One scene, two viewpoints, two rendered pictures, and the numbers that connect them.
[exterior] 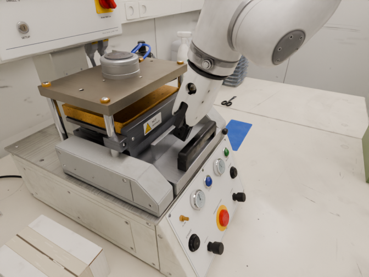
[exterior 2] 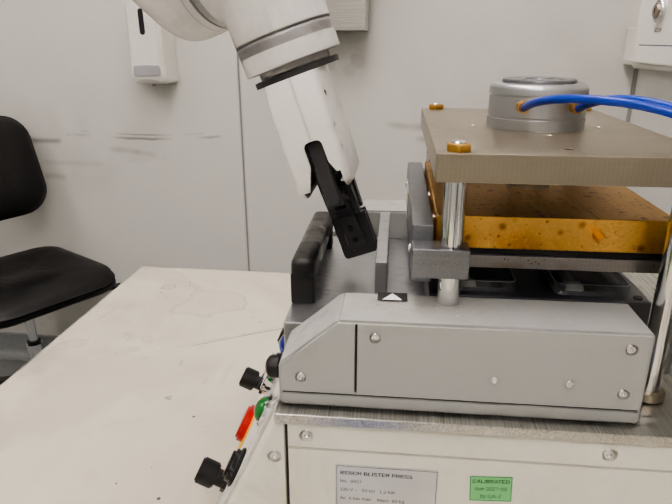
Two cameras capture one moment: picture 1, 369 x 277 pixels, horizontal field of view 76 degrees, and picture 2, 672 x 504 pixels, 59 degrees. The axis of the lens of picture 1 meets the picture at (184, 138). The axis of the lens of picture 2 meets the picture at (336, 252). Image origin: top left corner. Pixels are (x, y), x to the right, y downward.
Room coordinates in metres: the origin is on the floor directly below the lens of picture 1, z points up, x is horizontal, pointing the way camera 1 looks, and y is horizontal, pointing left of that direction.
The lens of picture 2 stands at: (0.90, -0.22, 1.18)
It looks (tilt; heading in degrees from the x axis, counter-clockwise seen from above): 20 degrees down; 157
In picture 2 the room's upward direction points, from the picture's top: straight up
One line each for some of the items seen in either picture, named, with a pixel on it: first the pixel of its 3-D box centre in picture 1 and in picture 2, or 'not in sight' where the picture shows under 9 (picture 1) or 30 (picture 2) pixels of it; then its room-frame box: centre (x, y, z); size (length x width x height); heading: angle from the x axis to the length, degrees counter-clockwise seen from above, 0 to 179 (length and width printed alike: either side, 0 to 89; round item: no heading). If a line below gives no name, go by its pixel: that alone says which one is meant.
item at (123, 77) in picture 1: (118, 79); (574, 161); (0.53, 0.15, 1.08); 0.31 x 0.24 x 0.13; 151
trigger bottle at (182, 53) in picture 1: (184, 54); not in sight; (1.44, 0.00, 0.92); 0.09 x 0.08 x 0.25; 80
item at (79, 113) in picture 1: (127, 90); (529, 178); (0.51, 0.13, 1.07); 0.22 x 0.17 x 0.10; 151
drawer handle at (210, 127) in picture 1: (199, 143); (314, 251); (0.41, -0.03, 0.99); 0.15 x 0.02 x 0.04; 151
